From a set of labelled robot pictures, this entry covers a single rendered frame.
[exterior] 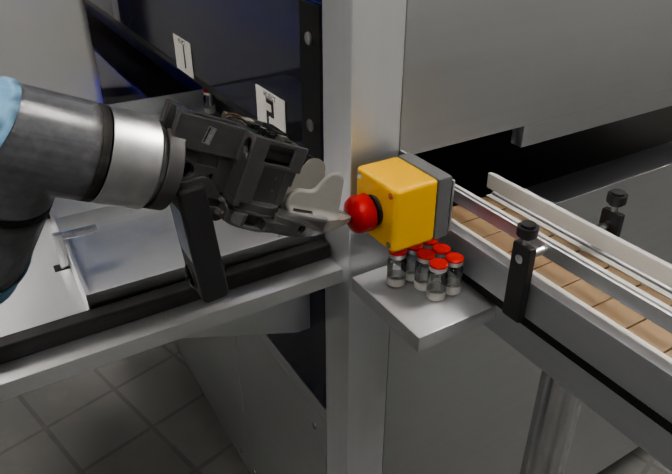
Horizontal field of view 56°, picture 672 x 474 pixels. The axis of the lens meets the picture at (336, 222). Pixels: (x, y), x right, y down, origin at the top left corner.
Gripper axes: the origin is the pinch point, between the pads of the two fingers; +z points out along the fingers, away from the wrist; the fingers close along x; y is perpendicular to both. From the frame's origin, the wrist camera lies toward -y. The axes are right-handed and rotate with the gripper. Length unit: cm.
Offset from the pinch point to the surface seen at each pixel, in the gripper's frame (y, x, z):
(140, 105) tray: -8, 72, 3
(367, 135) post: 8.4, 5.4, 4.1
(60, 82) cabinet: -15, 105, -3
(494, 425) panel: -34, 5, 55
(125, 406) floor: -95, 92, 31
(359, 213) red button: 1.8, -1.4, 1.2
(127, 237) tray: -16.5, 27.4, -9.0
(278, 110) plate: 5.7, 22.4, 2.9
